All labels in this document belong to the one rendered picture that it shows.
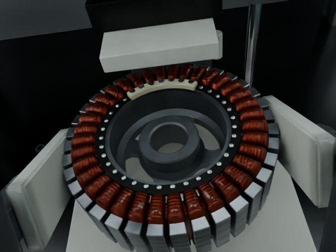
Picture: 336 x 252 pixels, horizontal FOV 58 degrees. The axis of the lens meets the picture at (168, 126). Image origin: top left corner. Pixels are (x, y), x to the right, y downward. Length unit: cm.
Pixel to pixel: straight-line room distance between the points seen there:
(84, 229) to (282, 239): 12
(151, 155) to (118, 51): 6
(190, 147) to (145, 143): 2
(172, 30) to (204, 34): 2
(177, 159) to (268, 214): 8
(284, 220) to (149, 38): 13
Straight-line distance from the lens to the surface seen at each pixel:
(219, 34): 28
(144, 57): 16
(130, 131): 19
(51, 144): 17
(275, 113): 16
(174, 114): 19
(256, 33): 22
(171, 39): 16
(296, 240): 20
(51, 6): 42
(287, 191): 22
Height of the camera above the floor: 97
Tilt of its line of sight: 49 degrees down
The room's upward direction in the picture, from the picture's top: 11 degrees counter-clockwise
